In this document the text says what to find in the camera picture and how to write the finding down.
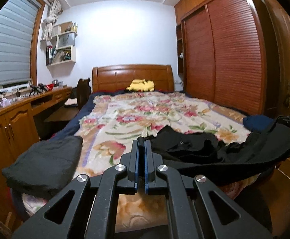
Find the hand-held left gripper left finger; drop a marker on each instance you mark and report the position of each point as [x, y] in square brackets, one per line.
[105, 204]

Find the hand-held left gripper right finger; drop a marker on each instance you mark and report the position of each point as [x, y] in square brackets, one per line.
[182, 204]

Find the black coat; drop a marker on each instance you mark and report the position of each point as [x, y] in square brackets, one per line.
[234, 164]

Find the wooden door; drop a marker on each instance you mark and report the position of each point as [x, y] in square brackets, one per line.
[289, 54]

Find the folded dark grey garment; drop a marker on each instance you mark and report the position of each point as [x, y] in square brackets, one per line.
[45, 164]

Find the wooden louvered wardrobe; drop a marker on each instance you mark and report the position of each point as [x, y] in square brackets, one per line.
[229, 54]

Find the floral blanket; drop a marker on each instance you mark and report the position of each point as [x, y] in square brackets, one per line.
[140, 114]

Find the white seat cushion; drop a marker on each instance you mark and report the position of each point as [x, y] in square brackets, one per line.
[71, 102]

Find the dark office chair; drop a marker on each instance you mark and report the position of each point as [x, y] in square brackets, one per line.
[82, 92]

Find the wooden desk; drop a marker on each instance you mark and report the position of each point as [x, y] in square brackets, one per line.
[13, 129]

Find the yellow plush toy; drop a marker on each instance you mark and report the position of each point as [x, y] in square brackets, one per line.
[141, 86]

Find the wooden bed headboard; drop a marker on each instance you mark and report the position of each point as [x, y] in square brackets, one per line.
[115, 77]

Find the red basket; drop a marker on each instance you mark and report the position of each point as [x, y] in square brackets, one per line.
[50, 87]

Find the silver pot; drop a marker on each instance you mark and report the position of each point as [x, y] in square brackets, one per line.
[55, 82]

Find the black gadget on desk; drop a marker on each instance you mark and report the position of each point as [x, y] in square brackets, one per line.
[36, 89]

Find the black binder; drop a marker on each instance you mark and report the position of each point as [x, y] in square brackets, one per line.
[49, 54]

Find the white paper bag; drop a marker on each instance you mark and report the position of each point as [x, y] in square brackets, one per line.
[66, 40]

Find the tied beige curtain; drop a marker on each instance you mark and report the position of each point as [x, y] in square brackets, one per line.
[49, 25]

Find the grey window blind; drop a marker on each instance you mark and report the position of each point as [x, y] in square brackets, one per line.
[8, 42]

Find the white wall shelf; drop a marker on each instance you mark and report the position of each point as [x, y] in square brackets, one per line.
[73, 54]

